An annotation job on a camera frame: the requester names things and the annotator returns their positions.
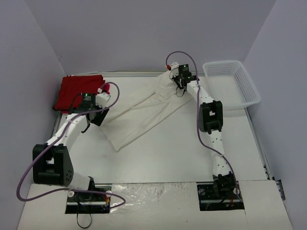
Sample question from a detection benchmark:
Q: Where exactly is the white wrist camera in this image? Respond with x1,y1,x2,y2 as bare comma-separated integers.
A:
95,92,111,108
166,62,179,71

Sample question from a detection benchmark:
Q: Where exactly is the white foam board front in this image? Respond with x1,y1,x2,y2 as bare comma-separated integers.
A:
18,181,292,230

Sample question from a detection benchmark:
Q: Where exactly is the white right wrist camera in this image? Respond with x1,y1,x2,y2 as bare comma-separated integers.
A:
166,62,179,71

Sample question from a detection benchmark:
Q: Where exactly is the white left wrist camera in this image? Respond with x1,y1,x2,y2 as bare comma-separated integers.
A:
95,92,111,108

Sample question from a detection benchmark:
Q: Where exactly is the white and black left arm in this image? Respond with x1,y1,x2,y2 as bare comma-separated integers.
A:
33,92,111,200

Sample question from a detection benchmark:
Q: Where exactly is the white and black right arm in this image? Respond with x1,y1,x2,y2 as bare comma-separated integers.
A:
167,63,236,198

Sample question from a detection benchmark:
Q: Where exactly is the white plastic basket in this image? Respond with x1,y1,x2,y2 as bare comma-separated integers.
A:
202,60,261,110

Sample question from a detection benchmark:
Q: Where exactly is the thin black cable loop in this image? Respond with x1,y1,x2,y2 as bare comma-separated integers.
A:
76,203,93,228

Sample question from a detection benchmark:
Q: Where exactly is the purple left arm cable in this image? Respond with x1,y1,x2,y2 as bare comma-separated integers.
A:
15,82,127,208

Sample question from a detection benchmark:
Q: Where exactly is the dark red folded t-shirt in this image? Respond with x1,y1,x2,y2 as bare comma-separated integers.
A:
55,75,106,107

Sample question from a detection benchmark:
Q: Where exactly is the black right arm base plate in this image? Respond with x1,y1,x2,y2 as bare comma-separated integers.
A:
197,183,245,211

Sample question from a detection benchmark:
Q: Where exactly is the white t-shirt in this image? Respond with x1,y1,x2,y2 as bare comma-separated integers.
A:
101,71,192,151

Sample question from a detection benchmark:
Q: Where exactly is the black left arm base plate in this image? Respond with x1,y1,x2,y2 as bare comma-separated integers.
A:
65,191,111,214

